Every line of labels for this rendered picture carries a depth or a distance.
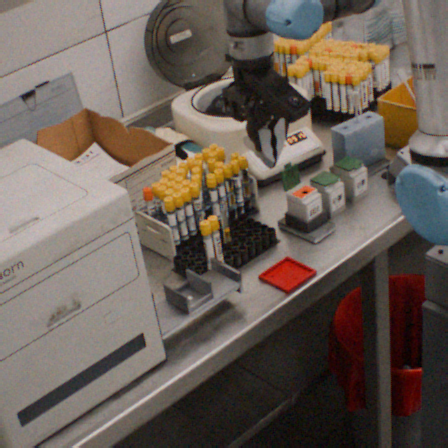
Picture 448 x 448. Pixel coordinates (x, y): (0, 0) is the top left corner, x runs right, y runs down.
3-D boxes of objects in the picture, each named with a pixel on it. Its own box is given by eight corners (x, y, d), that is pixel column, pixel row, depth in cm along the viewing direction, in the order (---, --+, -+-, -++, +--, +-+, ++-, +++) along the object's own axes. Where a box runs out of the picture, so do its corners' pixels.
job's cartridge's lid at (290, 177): (281, 168, 148) (278, 167, 149) (286, 193, 150) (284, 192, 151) (296, 159, 150) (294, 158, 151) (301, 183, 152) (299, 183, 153)
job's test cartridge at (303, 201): (308, 231, 151) (305, 200, 147) (288, 223, 154) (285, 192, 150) (323, 221, 153) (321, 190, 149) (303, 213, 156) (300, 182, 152)
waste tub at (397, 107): (434, 159, 169) (433, 113, 163) (378, 143, 177) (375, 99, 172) (466, 132, 176) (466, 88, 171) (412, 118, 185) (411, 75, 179)
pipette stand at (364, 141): (353, 184, 165) (349, 137, 159) (329, 171, 170) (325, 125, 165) (390, 165, 169) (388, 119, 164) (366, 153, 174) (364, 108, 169)
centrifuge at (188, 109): (244, 197, 166) (236, 140, 159) (166, 147, 188) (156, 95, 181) (341, 152, 176) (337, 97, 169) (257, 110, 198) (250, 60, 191)
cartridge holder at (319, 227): (315, 244, 150) (314, 227, 148) (278, 227, 156) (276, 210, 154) (336, 230, 152) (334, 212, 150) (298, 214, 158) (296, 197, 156)
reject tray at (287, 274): (288, 294, 139) (287, 290, 138) (258, 279, 143) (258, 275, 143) (317, 274, 142) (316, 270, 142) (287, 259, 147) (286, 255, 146)
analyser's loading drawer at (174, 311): (142, 359, 127) (135, 332, 124) (116, 340, 131) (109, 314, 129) (243, 292, 138) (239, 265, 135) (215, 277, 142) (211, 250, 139)
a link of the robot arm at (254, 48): (281, 26, 140) (245, 42, 136) (284, 52, 143) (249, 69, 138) (250, 19, 145) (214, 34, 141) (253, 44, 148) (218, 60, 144)
